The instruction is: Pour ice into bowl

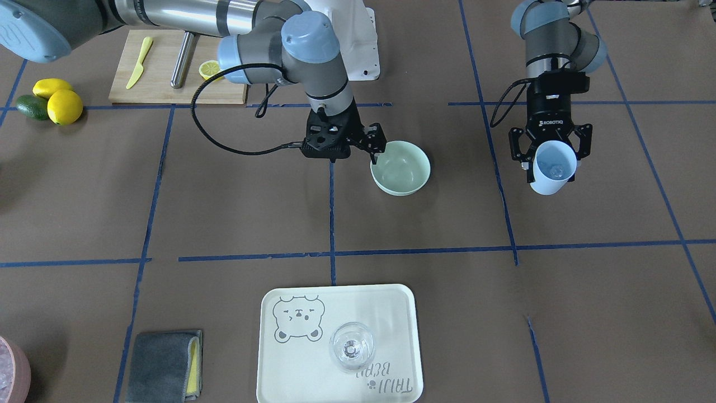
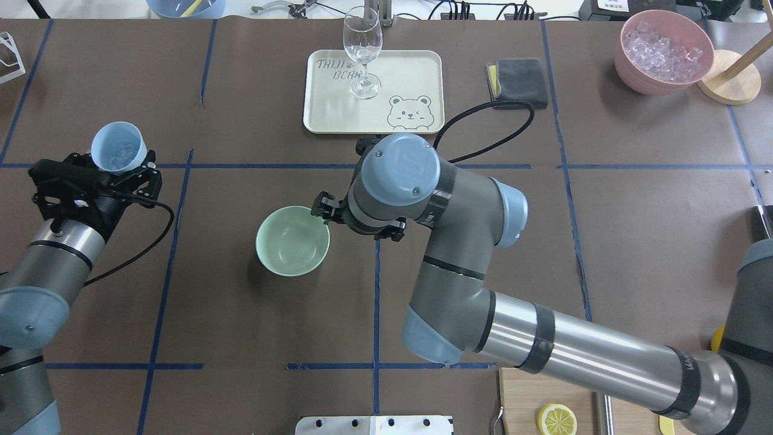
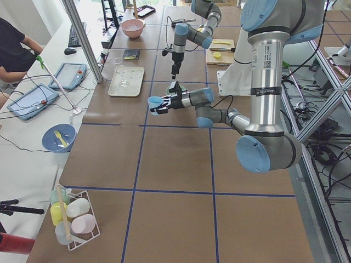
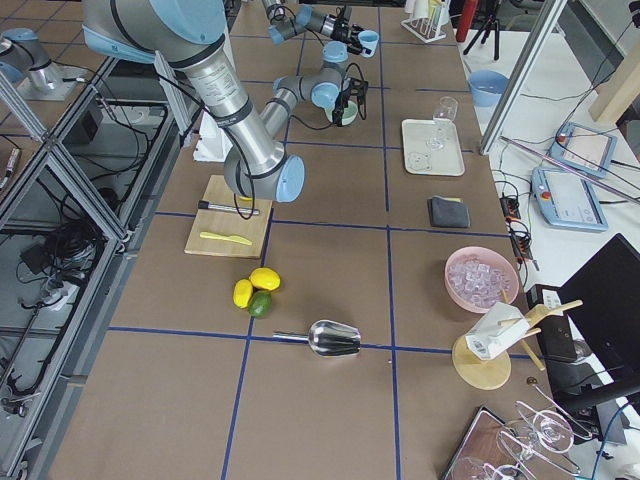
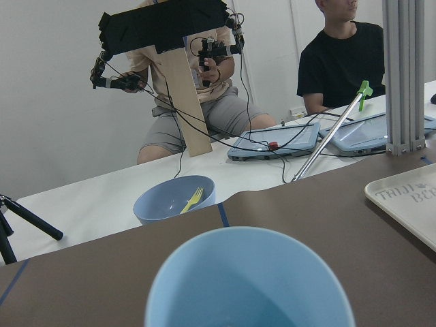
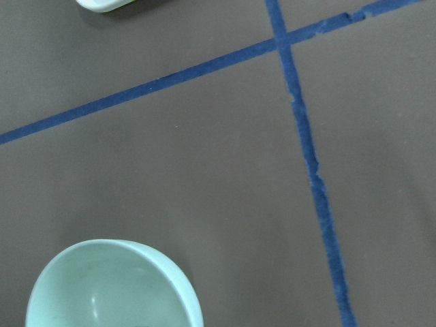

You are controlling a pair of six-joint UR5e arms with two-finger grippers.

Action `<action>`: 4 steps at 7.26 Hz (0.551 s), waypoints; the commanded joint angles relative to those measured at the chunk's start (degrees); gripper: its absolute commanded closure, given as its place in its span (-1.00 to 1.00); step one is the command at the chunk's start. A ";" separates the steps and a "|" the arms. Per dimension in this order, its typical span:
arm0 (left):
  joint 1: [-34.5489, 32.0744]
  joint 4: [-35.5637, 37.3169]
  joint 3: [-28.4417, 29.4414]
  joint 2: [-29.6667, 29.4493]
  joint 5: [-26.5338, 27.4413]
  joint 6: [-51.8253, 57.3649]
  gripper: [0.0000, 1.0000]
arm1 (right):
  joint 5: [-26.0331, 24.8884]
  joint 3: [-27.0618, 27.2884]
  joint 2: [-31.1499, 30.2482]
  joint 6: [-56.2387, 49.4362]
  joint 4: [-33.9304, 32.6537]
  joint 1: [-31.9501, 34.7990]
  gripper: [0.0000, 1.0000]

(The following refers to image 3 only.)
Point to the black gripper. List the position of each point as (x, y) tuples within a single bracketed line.
[(174, 101), (176, 58)]

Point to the light blue plastic cup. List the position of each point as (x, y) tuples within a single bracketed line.
[(153, 103)]

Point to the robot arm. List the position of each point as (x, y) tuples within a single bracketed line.
[(268, 27), (184, 31)]

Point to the metal ice scoop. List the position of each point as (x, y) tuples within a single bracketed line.
[(177, 21)]

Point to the pink bowl with ice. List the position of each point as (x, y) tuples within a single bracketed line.
[(133, 28)]

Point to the blue bowl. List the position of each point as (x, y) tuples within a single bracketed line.
[(51, 143)]

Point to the cream bear tray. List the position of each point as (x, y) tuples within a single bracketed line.
[(134, 76)]

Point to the half lemon slice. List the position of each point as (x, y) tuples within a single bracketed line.
[(217, 55)]

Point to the wooden cutting board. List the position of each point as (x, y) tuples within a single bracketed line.
[(220, 52)]

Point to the clear wine glass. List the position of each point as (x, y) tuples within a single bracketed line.
[(120, 70)]

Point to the petri dish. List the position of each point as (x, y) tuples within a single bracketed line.
[(118, 61)]

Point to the yellow plastic knife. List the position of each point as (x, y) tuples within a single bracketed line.
[(221, 42)]

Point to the thin metal rod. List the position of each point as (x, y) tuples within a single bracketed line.
[(76, 110)]

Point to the far teach pendant tablet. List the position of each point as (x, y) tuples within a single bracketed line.
[(70, 75)]

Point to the teach pendant tablet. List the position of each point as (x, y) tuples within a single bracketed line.
[(33, 102), (70, 75)]

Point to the black keyboard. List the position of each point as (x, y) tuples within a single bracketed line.
[(73, 38)]

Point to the black computer mouse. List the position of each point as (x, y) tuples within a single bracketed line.
[(69, 51)]

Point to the yellow plastic fork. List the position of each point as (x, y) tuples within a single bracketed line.
[(59, 136)]

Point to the white plastic cup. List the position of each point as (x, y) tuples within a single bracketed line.
[(77, 208)]

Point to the near teach pendant tablet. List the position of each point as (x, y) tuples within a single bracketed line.
[(33, 102)]

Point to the pink plastic cup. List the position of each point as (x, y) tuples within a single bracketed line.
[(83, 224)]

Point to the green plastic cup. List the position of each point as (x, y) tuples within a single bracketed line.
[(54, 197)]

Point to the yellow plastic cup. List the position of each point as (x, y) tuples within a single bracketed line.
[(56, 215)]

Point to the seated person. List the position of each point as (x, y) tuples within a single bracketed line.
[(18, 53)]

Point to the black tripod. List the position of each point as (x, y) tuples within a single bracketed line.
[(10, 206)]

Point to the red fire extinguisher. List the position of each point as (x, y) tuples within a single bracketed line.
[(16, 244)]

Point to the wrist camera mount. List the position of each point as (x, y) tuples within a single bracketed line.
[(174, 88)]

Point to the metal handled knife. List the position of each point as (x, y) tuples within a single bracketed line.
[(223, 49)]

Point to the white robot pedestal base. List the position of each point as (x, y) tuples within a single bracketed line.
[(236, 80)]

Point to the aluminium frame post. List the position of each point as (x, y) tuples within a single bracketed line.
[(71, 10)]

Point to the white wire cup rack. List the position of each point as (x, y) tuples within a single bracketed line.
[(78, 240)]

